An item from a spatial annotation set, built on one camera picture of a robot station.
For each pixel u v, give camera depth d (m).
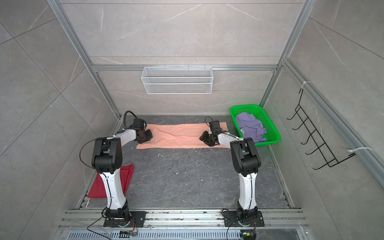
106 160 0.56
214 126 0.84
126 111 0.86
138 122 0.86
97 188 0.81
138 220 0.73
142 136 0.90
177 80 1.00
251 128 1.10
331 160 0.58
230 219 0.73
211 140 0.90
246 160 0.55
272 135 1.01
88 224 0.73
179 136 1.05
